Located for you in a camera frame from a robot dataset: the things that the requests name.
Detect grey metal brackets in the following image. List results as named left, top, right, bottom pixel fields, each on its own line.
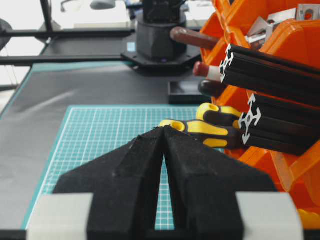
left=245, top=3, right=320, bottom=49

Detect front yellow black screwdriver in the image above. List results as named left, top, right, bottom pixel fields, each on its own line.
left=158, top=119, right=244, bottom=150

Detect dark brown handled tool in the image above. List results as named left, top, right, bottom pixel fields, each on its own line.
left=198, top=79, right=227, bottom=98

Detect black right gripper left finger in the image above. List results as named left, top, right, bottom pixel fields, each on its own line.
left=26, top=126, right=165, bottom=240

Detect lower black aluminium extrusion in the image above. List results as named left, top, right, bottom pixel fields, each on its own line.
left=238, top=94, right=320, bottom=156

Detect small black tray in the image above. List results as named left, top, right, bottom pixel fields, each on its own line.
left=167, top=80, right=211, bottom=105

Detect upper black aluminium extrusion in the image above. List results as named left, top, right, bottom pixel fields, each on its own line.
left=219, top=44, right=320, bottom=107

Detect green cutting mat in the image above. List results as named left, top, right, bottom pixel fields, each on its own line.
left=20, top=104, right=224, bottom=231

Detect rear yellow black screwdriver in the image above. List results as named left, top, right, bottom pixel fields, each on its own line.
left=195, top=103, right=242, bottom=129

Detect orange container rack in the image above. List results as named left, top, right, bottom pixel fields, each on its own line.
left=199, top=0, right=320, bottom=230

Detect black frame bar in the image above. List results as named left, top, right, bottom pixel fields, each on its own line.
left=0, top=28, right=134, bottom=38

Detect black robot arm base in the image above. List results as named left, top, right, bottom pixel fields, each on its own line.
left=121, top=0, right=200, bottom=68

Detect yellow black screwdriver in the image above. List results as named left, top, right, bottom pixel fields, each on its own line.
left=195, top=103, right=242, bottom=129
left=158, top=119, right=244, bottom=150

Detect red white handled cutter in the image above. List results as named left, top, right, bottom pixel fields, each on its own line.
left=193, top=61, right=221, bottom=82

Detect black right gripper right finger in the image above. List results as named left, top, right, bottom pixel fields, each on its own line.
left=163, top=125, right=305, bottom=240

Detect black aluminium extrusion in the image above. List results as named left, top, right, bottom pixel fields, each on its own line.
left=219, top=44, right=320, bottom=107
left=238, top=94, right=320, bottom=156

